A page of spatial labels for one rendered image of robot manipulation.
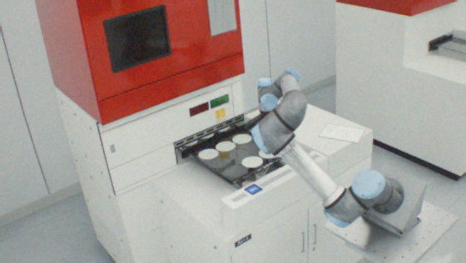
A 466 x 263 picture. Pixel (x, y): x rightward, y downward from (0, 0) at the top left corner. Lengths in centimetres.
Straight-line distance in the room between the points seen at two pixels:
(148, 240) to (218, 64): 101
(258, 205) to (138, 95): 72
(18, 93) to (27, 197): 86
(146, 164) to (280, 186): 70
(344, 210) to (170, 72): 100
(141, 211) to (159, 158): 30
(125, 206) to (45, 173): 156
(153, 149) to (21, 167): 167
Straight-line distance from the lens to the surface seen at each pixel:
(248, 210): 192
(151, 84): 213
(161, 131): 229
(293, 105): 172
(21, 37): 346
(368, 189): 176
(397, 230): 196
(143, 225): 248
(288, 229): 217
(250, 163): 225
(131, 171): 229
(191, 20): 217
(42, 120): 365
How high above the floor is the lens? 208
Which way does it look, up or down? 28 degrees down
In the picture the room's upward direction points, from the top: 6 degrees counter-clockwise
